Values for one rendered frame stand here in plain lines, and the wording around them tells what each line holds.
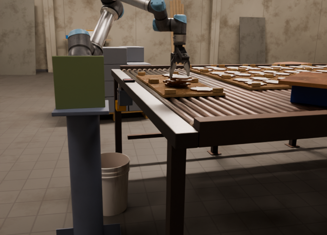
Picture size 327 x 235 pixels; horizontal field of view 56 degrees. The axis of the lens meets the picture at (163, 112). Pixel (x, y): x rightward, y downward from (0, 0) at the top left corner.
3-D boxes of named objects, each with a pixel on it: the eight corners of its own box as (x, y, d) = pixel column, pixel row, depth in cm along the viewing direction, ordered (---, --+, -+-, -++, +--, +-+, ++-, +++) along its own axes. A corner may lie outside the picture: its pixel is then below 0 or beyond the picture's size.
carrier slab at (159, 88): (163, 98, 159) (163, 94, 159) (147, 85, 198) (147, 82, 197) (225, 95, 167) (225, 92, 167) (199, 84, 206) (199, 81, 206)
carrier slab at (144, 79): (147, 85, 198) (147, 82, 198) (136, 77, 237) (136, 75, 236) (197, 83, 207) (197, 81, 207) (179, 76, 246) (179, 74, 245)
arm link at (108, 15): (70, 58, 168) (103, -12, 191) (81, 73, 181) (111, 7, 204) (89, 60, 165) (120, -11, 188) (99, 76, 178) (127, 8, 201)
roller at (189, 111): (206, 135, 113) (207, 123, 112) (126, 73, 295) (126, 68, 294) (218, 135, 114) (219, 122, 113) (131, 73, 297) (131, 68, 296)
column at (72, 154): (50, 277, 160) (36, 116, 139) (60, 232, 196) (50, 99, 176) (123, 268, 167) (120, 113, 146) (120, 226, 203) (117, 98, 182)
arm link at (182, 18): (173, 15, 179) (188, 15, 177) (173, 34, 182) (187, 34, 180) (171, 14, 172) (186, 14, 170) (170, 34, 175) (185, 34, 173)
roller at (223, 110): (242, 133, 117) (243, 120, 116) (141, 73, 299) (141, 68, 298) (254, 132, 118) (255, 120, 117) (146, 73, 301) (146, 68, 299)
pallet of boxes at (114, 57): (139, 108, 540) (139, 45, 515) (151, 118, 474) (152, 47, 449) (76, 112, 506) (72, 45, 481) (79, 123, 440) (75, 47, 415)
